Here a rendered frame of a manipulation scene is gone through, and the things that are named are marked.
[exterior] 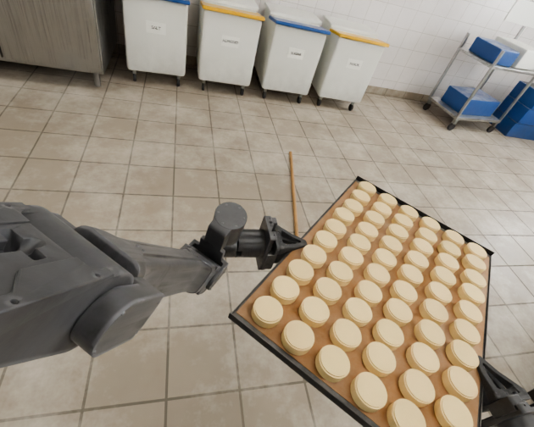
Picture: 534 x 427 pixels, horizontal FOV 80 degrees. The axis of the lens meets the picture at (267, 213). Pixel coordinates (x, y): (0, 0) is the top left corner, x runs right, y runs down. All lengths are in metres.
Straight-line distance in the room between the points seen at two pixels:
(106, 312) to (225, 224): 0.36
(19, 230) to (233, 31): 3.14
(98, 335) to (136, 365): 1.37
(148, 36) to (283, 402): 2.94
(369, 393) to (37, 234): 0.46
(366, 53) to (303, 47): 0.67
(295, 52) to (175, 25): 1.12
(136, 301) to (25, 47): 3.15
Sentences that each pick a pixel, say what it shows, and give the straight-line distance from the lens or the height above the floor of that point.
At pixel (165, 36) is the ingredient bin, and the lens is 3.30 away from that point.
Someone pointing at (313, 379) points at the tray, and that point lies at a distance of 0.52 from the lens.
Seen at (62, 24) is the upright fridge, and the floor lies 0.51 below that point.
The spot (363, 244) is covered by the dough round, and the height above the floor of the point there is 1.01.
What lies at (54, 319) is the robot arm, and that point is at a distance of 0.19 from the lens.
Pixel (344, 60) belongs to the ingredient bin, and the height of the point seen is 0.54.
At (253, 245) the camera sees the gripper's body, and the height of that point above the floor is 1.02.
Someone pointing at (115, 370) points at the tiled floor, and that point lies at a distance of 1.59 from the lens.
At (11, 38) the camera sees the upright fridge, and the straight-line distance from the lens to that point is 3.32.
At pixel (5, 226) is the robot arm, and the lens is 0.21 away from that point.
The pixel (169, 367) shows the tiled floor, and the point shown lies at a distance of 1.57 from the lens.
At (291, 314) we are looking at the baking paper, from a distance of 0.57.
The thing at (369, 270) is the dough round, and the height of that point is 1.01.
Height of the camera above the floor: 1.48
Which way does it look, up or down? 43 degrees down
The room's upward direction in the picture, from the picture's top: 18 degrees clockwise
